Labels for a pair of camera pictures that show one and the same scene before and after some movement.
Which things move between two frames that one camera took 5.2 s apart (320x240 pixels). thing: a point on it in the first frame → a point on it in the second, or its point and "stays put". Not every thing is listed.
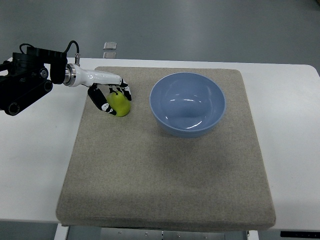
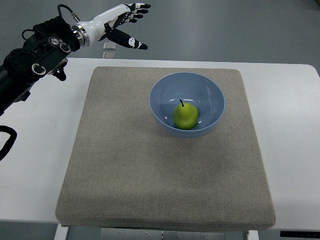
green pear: [119, 102] → [185, 117]
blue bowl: [187, 105] stays put
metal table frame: [65, 233] stays put
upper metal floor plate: [110, 45] stays put
